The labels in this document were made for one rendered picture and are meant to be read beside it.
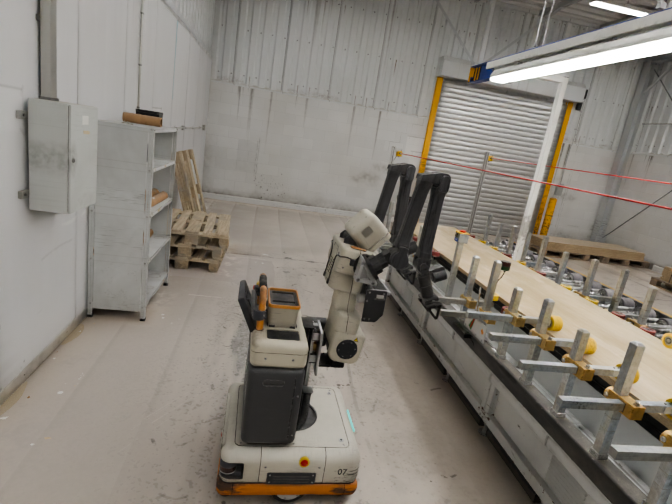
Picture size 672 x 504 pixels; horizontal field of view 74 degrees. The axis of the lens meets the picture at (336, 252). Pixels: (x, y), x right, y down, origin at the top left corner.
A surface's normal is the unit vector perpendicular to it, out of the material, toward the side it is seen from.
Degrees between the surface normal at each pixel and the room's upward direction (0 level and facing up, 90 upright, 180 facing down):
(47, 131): 90
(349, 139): 90
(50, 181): 90
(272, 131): 90
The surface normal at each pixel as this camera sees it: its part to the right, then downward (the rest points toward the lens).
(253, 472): 0.16, 0.27
